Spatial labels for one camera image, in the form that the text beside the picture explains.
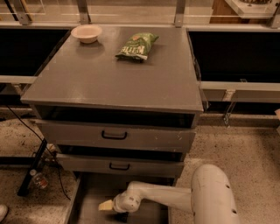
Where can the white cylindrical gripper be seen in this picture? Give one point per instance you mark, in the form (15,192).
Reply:
(120,203)

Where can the dark blue rxbar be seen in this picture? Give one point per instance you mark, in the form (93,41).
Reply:
(122,217)

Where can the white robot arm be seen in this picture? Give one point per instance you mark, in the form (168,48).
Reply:
(210,199)

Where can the open bottom grey drawer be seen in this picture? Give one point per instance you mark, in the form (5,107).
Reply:
(95,188)

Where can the middle grey drawer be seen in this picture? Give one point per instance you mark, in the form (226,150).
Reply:
(120,166)

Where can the top grey drawer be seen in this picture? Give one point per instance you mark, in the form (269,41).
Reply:
(116,136)

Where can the grey drawer cabinet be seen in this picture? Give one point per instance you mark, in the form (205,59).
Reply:
(89,84)

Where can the small clear bottle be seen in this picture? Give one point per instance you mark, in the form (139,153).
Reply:
(38,179)

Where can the black metal leg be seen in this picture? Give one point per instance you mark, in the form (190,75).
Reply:
(23,189)

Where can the white shoe tip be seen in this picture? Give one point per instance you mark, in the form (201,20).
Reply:
(3,211)

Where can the green kettle chips bag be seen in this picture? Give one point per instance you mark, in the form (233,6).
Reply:
(138,46)

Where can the white paper bowl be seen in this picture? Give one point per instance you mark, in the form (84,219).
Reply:
(86,33)

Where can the metal bracket under shelf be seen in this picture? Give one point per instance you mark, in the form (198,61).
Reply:
(229,109)

